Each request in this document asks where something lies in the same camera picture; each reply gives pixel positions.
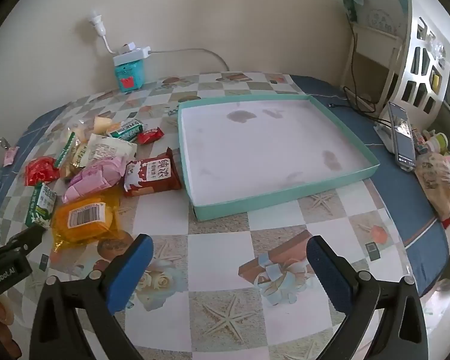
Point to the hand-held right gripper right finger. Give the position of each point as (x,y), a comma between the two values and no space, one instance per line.
(330,273)

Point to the white cutout shelf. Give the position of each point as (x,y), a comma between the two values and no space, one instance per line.
(397,63)

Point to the teal shallow tray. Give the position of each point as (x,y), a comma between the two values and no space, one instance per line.
(266,146)

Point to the small pink wrapper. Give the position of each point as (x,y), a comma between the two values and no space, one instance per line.
(9,155)

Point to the pink snack packet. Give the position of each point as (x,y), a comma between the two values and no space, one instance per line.
(93,178)

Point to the red snack packet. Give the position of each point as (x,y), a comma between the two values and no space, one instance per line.
(39,172)

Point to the pale bun packet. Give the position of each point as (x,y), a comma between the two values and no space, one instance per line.
(105,124)

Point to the smartphone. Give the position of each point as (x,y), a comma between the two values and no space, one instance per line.
(403,135)

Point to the brown milk biscuit packet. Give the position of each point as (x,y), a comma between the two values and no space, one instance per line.
(153,174)

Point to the teal cloth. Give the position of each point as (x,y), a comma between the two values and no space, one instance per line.
(352,0)

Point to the small red candy packet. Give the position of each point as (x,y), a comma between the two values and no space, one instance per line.
(150,135)

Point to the white bread packet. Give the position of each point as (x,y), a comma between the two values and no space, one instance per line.
(108,149)

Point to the person's left hand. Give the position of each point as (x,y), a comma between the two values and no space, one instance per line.
(2,313)

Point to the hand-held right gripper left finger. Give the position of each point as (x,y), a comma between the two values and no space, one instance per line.
(135,273)

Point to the printed plastic bag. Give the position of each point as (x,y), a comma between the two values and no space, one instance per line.
(435,180)

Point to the small green cup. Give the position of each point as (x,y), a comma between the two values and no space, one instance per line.
(440,140)

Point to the teal tissue box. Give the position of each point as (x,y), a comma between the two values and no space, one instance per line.
(129,75)

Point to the white plug adapter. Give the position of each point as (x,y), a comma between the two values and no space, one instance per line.
(96,19)

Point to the white phone stand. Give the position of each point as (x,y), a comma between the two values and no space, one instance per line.
(384,137)

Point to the clear rice cracker packet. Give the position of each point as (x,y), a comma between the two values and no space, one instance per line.
(73,153)

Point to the orange snack packet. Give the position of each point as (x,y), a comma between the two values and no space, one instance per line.
(86,217)

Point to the green wafer bar packet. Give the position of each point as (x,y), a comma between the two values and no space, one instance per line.
(125,130)

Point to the green white biscuit packet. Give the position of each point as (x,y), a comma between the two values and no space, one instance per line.
(41,204)

